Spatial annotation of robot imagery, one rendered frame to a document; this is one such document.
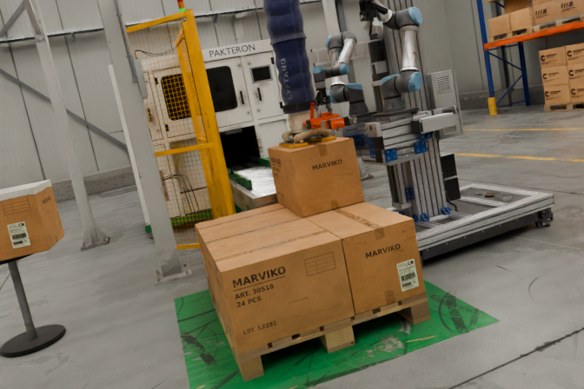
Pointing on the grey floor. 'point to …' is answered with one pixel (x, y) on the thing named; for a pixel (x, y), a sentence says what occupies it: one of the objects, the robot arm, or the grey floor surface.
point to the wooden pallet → (248, 363)
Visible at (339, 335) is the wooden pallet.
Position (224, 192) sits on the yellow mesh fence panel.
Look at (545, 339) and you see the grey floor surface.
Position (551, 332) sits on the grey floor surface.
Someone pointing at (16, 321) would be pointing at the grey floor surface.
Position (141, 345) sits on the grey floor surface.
